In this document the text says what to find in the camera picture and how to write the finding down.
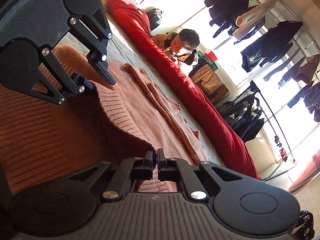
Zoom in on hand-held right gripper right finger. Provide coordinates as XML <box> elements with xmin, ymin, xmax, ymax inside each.
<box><xmin>157</xmin><ymin>149</ymin><xmax>244</xmax><ymax>201</ymax></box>

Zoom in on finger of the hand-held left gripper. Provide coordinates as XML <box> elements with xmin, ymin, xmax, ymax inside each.
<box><xmin>31</xmin><ymin>47</ymin><xmax>96</xmax><ymax>105</ymax></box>
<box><xmin>69</xmin><ymin>4</ymin><xmax>117</xmax><ymax>85</ymax></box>

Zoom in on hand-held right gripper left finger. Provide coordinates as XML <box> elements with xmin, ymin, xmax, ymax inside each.
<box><xmin>69</xmin><ymin>150</ymin><xmax>153</xmax><ymax>201</ymax></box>

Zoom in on orange knitted sweater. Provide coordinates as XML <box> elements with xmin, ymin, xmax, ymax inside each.
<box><xmin>0</xmin><ymin>44</ymin><xmax>202</xmax><ymax>195</ymax></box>

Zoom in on metal clothes rack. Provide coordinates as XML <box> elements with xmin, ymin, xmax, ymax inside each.
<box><xmin>250</xmin><ymin>80</ymin><xmax>297</xmax><ymax>180</ymax></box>

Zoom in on row of dark hanging clothes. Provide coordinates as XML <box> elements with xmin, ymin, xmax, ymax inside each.
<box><xmin>204</xmin><ymin>0</ymin><xmax>320</xmax><ymax>123</ymax></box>

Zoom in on blue plaid bed sheet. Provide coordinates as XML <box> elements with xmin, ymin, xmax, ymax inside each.
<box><xmin>54</xmin><ymin>17</ymin><xmax>225</xmax><ymax>168</ymax></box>

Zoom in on black backpack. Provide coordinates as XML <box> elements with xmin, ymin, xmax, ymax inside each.
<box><xmin>144</xmin><ymin>7</ymin><xmax>163</xmax><ymax>30</ymax></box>

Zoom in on red long bolster pillow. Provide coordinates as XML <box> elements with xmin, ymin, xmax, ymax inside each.
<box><xmin>108</xmin><ymin>0</ymin><xmax>262</xmax><ymax>180</ymax></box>

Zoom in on yellow draped shirts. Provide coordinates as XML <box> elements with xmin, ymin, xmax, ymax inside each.
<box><xmin>190</xmin><ymin>64</ymin><xmax>223</xmax><ymax>94</ymax></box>

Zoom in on green box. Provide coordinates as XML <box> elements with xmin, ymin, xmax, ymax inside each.
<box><xmin>197</xmin><ymin>51</ymin><xmax>219</xmax><ymax>73</ymax></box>

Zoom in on red basin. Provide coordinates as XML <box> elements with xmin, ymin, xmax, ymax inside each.
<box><xmin>204</xmin><ymin>50</ymin><xmax>218</xmax><ymax>62</ymax></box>

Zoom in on row of small hanging garments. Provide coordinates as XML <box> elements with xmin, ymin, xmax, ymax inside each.
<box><xmin>274</xmin><ymin>135</ymin><xmax>288</xmax><ymax>162</ymax></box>

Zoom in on navy star print garment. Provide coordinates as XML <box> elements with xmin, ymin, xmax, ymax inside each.
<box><xmin>294</xmin><ymin>210</ymin><xmax>315</xmax><ymax>240</ymax></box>

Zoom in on beige hanging leggings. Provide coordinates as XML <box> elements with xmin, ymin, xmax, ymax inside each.
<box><xmin>232</xmin><ymin>0</ymin><xmax>278</xmax><ymax>41</ymax></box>

